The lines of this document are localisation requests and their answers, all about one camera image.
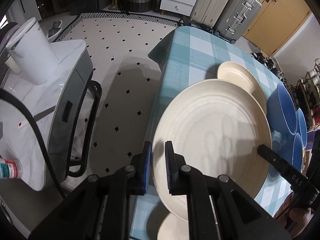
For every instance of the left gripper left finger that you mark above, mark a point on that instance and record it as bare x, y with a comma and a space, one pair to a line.
140, 179

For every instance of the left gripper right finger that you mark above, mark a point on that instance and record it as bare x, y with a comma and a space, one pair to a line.
174, 163

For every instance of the large cream plate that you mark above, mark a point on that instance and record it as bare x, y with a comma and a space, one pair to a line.
217, 127

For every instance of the large blue bowl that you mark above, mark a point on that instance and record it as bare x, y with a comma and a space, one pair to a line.
281, 113

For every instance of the light blue bowl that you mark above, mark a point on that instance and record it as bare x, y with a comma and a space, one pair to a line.
290, 148

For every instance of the wooden shoe rack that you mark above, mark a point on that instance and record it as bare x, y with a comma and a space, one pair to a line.
305, 95

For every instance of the teal checked tablecloth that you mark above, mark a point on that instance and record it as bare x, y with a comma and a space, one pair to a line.
185, 56

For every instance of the small labelled bottle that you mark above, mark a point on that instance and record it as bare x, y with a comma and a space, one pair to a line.
10, 169

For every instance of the white kettle jug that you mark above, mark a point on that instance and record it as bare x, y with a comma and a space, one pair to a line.
32, 52

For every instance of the silver grey suitcase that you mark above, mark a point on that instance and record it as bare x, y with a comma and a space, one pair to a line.
236, 18

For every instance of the beige suitcase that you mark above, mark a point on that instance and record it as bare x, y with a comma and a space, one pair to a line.
207, 12

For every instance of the wooden door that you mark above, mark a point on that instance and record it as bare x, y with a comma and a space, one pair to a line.
276, 23

